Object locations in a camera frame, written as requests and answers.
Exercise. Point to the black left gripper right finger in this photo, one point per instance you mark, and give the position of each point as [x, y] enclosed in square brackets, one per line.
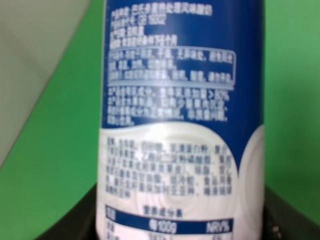
[283, 222]

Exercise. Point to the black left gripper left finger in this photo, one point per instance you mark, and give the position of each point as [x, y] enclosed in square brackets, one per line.
[77, 224]

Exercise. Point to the blue white yogurt bottle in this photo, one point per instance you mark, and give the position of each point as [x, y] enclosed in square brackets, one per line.
[181, 151]

